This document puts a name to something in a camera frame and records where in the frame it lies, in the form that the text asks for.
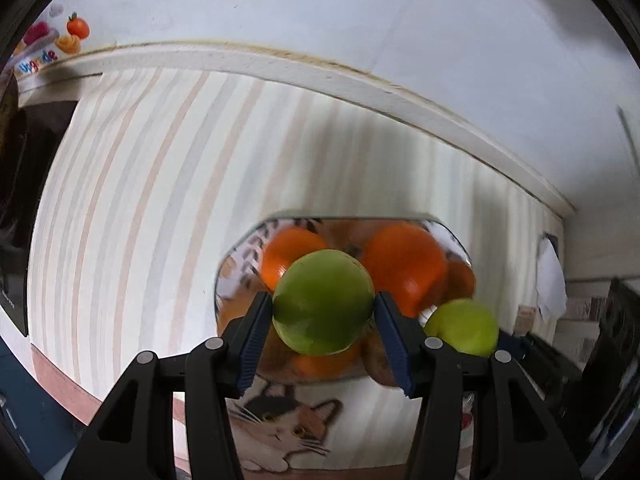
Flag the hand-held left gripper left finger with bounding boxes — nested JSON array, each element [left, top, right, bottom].
[[62, 290, 273, 480]]

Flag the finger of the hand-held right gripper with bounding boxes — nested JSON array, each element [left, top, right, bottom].
[[502, 332, 588, 406]]

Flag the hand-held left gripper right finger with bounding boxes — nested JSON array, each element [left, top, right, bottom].
[[374, 290, 583, 480]]

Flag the green apple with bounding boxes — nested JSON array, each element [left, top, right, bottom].
[[271, 249, 376, 357], [424, 298, 501, 358]]

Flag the small bright orange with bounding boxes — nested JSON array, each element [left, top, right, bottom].
[[292, 342, 363, 378]]

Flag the large orange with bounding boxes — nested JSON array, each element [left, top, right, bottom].
[[359, 224, 448, 318]]

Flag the oval floral ceramic plate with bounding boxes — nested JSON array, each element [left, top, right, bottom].
[[214, 216, 476, 386]]

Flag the medium orange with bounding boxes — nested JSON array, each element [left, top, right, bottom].
[[260, 227, 331, 292]]

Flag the small dark orange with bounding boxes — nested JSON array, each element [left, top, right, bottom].
[[440, 255, 477, 306]]

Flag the small brown card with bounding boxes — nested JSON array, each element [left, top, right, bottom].
[[515, 305, 537, 336]]

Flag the white folded paper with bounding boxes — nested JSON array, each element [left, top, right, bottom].
[[535, 240, 568, 321]]

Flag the striped cat-print table mat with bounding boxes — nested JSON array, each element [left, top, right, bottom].
[[27, 67, 566, 473]]

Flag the blue kitchen cabinet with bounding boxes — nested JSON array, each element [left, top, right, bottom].
[[0, 340, 96, 480]]

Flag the black glass stove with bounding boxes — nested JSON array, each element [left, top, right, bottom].
[[0, 75, 78, 337]]

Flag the colourful wall sticker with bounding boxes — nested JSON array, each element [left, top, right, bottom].
[[12, 0, 91, 78]]

